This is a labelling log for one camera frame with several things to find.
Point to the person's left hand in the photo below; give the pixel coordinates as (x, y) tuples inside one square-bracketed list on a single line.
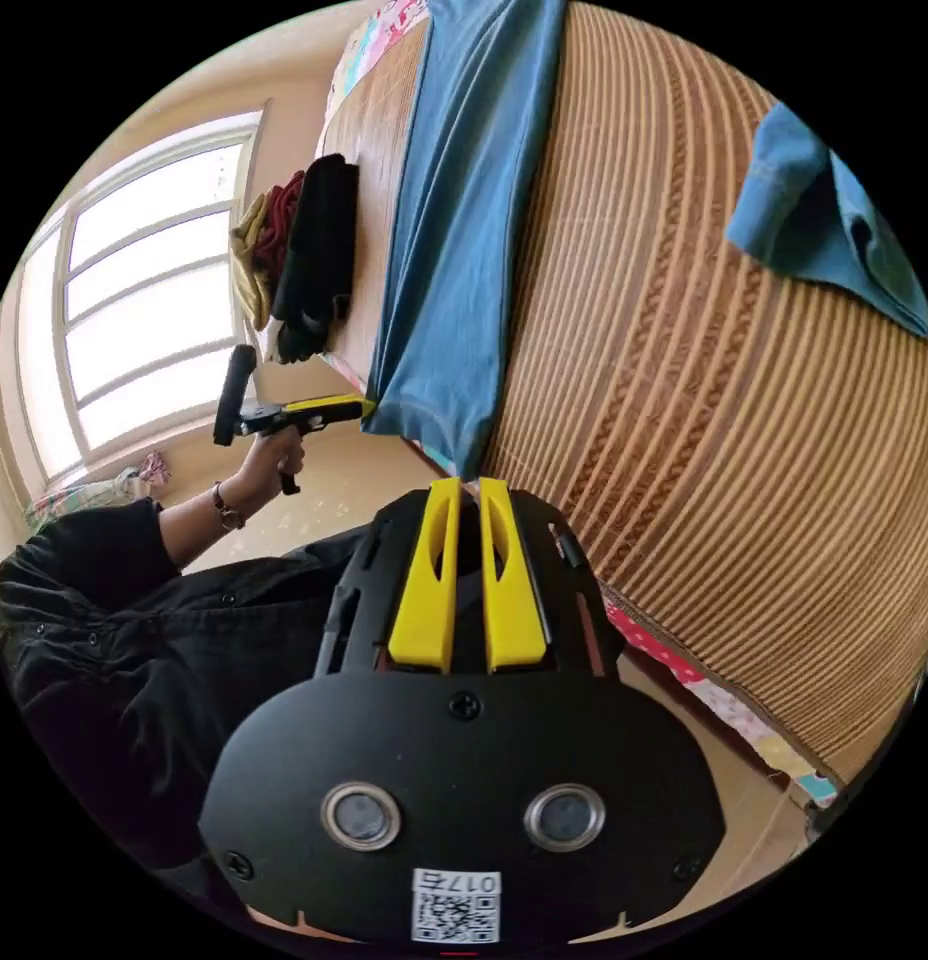
[(269, 457)]

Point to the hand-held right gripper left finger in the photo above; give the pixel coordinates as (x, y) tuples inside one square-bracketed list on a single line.
[(426, 585)]

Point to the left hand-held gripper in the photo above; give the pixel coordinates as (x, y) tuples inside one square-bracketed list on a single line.
[(265, 420)]

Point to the window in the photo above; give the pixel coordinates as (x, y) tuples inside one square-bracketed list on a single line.
[(141, 300)]

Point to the person's body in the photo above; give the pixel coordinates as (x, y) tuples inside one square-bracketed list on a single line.
[(134, 660)]

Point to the bed with woven mat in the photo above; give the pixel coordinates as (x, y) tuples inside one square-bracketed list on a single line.
[(659, 412)]

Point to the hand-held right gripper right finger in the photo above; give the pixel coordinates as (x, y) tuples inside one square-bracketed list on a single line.
[(509, 592)]

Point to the person's left forearm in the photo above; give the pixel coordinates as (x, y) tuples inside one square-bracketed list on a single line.
[(205, 517)]

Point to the pile of clothes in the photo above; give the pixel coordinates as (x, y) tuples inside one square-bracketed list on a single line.
[(314, 247)]

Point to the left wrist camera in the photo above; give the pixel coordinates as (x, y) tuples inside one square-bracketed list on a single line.
[(234, 394)]

